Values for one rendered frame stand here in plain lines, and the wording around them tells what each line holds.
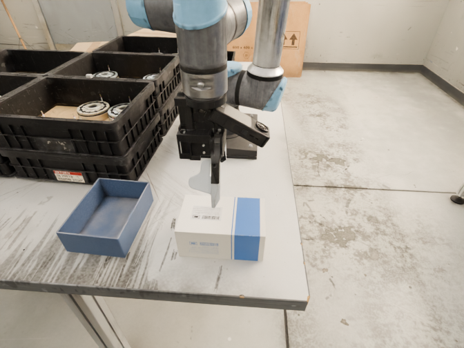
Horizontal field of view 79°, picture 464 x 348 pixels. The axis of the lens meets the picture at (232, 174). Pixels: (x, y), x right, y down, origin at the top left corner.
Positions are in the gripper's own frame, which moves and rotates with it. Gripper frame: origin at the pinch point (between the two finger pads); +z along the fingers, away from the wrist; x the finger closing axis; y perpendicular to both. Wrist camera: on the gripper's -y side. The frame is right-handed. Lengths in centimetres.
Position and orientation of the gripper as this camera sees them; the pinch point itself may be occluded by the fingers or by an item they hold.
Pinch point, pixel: (221, 184)
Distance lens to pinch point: 60.0
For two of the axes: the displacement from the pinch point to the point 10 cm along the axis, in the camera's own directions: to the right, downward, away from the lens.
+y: -10.0, -0.4, 0.6
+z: 0.1, 7.8, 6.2
